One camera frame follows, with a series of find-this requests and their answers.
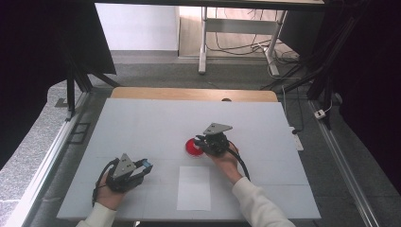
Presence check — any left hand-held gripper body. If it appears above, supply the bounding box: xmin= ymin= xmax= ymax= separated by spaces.
xmin=105 ymin=152 xmax=147 ymax=194

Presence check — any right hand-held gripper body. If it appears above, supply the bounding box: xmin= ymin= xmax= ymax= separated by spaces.
xmin=201 ymin=122 xmax=234 ymax=158

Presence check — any round red ink pad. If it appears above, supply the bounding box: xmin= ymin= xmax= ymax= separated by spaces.
xmin=184 ymin=137 xmax=205 ymax=158

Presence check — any white paper sheet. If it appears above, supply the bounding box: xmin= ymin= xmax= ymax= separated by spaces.
xmin=176 ymin=166 xmax=212 ymax=212

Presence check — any person's right hand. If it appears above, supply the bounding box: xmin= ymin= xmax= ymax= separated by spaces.
xmin=205 ymin=142 xmax=243 ymax=185

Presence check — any person's left hand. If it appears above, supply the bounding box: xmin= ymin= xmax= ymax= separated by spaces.
xmin=95 ymin=171 xmax=128 ymax=211

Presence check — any white foam board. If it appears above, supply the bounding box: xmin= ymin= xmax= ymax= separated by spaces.
xmin=56 ymin=97 xmax=323 ymax=221

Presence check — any wooden table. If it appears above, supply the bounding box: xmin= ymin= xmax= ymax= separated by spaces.
xmin=110 ymin=87 xmax=279 ymax=103

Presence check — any white power strip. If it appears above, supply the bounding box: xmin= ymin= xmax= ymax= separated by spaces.
xmin=288 ymin=126 xmax=305 ymax=152

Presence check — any black metal stand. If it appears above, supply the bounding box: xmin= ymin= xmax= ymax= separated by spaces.
xmin=55 ymin=46 xmax=121 ymax=123
xmin=260 ymin=6 xmax=363 ymax=131

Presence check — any black curtain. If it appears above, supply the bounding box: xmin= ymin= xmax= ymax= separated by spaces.
xmin=315 ymin=0 xmax=401 ymax=198
xmin=0 ymin=0 xmax=117 ymax=170

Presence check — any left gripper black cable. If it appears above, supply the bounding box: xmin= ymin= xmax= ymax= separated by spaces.
xmin=91 ymin=157 xmax=120 ymax=208

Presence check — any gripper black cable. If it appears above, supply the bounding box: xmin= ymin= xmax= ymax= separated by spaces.
xmin=91 ymin=157 xmax=120 ymax=208
xmin=226 ymin=146 xmax=252 ymax=183

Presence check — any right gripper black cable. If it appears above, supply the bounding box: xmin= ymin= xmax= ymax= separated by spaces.
xmin=226 ymin=146 xmax=252 ymax=183

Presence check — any aluminium floor rail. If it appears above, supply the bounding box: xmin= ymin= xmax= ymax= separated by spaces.
xmin=5 ymin=91 xmax=93 ymax=227
xmin=307 ymin=99 xmax=381 ymax=227

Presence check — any black floor cable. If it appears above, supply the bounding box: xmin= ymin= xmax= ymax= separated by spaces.
xmin=281 ymin=84 xmax=305 ymax=135

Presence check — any tangle of black cables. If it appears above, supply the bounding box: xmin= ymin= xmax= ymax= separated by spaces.
xmin=206 ymin=8 xmax=301 ymax=64

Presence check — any white metal desk frame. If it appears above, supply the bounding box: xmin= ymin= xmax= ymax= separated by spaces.
xmin=198 ymin=7 xmax=288 ymax=77

